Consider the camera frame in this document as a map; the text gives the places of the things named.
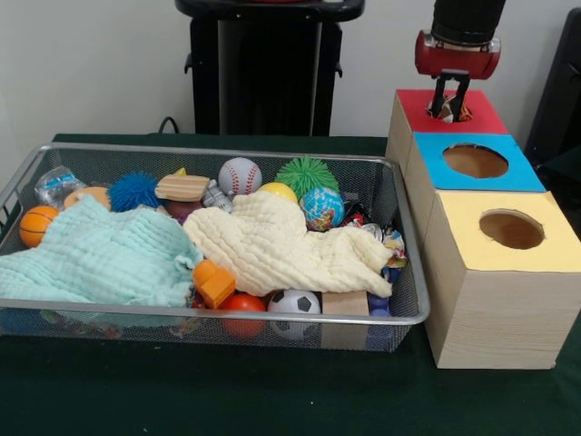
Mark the orange striped packet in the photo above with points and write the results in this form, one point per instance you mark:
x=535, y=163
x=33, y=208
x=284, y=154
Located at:
x=449, y=109

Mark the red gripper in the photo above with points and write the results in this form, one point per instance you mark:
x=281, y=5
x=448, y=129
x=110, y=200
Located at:
x=458, y=59

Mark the cream muslin cloth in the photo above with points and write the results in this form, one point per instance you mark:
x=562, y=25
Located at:
x=272, y=245

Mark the blue globe ball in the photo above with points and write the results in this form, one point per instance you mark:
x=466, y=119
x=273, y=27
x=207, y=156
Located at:
x=321, y=209

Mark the yellow ball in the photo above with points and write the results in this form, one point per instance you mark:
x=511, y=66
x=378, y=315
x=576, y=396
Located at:
x=279, y=190

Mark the blue spiky ball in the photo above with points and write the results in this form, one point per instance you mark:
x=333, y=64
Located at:
x=131, y=191

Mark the green spiky ball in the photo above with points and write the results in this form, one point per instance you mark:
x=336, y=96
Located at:
x=306, y=177

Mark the striped wooden block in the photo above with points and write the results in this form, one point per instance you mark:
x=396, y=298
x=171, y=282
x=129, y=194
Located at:
x=181, y=187

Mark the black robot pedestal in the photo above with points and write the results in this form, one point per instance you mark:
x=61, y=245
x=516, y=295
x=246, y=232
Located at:
x=272, y=68

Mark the black upright stand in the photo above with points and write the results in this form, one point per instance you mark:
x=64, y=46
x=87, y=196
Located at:
x=558, y=91

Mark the dark green table cloth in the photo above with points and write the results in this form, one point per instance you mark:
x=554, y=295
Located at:
x=565, y=165
x=227, y=395

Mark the orange plastic toy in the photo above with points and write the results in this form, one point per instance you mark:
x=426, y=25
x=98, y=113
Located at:
x=213, y=281

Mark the shallow mesh bin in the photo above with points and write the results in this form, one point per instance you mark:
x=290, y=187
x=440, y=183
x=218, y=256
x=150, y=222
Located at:
x=136, y=159

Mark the white baseball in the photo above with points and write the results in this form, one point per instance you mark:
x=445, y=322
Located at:
x=239, y=176

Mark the wooden box with three holes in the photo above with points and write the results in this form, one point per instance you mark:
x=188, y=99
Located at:
x=499, y=309

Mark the small orange basketball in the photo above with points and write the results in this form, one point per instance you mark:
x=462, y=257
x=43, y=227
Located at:
x=35, y=227

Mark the mint muslin cloth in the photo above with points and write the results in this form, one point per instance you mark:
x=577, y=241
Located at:
x=91, y=259

